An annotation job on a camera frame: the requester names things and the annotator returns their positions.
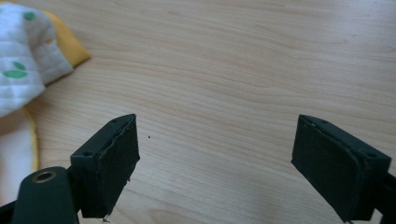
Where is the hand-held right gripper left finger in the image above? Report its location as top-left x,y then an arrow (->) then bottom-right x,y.
70,113 -> 141,219

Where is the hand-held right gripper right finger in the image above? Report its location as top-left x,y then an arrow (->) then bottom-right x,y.
290,114 -> 392,223

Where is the white cloth with green leaves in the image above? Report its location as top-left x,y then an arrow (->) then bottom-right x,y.
0,2 -> 92,200

